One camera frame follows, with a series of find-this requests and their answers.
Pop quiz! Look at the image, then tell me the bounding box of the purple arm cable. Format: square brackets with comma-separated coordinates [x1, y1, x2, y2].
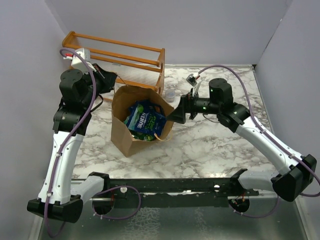
[194, 64, 320, 219]
[44, 48, 104, 239]

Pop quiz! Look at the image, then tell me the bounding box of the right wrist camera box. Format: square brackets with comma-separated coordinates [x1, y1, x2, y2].
[186, 73, 202, 95]

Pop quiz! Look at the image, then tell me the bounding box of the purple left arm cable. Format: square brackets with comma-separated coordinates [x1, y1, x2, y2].
[44, 48, 104, 239]

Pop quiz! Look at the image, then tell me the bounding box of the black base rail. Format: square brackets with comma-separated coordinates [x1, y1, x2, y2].
[89, 172, 259, 208]

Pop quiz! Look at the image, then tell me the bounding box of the orange wooden shelf rack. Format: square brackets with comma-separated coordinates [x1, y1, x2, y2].
[62, 31, 165, 95]

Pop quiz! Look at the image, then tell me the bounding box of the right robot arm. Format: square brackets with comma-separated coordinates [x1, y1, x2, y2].
[166, 78, 317, 202]

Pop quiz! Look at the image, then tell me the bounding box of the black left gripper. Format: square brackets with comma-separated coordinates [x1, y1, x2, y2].
[81, 62, 117, 108]

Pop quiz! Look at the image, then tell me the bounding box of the small clear plastic jar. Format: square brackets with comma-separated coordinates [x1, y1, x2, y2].
[164, 88, 176, 103]

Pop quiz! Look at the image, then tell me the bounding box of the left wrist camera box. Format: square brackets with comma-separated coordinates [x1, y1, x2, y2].
[71, 48, 91, 70]

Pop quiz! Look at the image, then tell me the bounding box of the green snack packet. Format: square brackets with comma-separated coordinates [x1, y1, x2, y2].
[130, 131, 156, 142]

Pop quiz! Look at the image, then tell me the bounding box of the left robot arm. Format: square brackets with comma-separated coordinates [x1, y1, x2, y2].
[27, 64, 117, 223]

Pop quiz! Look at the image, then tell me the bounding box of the blue green chips bag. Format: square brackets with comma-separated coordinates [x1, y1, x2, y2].
[123, 100, 167, 139]

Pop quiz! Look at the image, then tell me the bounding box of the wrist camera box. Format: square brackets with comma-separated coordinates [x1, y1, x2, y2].
[71, 48, 91, 70]
[186, 73, 202, 95]

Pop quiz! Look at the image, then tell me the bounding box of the brown paper bag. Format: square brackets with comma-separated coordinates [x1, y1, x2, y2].
[110, 85, 174, 157]

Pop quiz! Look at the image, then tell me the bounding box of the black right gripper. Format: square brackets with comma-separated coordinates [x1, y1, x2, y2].
[167, 87, 222, 123]

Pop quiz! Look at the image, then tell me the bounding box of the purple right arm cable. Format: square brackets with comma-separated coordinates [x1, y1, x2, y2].
[194, 64, 320, 219]

